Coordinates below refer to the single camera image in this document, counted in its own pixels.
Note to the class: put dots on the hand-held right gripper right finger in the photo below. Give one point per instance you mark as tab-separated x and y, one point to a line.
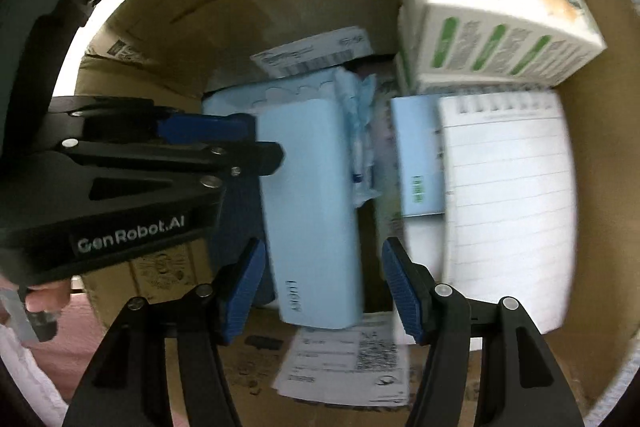
405	297

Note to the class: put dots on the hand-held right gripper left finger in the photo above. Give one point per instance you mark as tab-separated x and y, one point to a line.
242	292

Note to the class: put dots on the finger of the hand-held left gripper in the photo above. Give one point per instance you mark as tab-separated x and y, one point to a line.
240	158
200	125

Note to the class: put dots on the light blue long case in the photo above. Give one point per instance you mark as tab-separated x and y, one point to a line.
310	207

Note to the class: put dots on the wet wipes pack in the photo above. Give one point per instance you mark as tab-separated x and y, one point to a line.
300	89

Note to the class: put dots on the white spiral notebook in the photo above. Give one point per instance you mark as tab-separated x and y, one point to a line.
510	207

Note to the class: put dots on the small light blue box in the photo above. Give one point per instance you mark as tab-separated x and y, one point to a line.
415	147

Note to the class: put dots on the person's left hand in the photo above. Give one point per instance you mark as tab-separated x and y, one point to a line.
47	299

